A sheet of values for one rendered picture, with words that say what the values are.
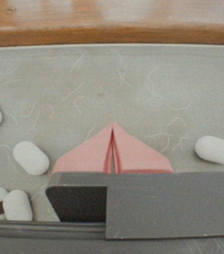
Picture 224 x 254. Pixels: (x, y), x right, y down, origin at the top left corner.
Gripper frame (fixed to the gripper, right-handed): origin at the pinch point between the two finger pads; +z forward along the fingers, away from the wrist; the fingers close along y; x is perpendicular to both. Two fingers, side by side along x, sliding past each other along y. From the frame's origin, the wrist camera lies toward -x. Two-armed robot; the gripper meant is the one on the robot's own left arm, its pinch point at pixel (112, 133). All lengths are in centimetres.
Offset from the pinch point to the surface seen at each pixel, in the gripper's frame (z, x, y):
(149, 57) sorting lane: 8.0, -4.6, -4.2
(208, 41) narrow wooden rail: 9.0, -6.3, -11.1
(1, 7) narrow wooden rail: 10.4, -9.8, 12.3
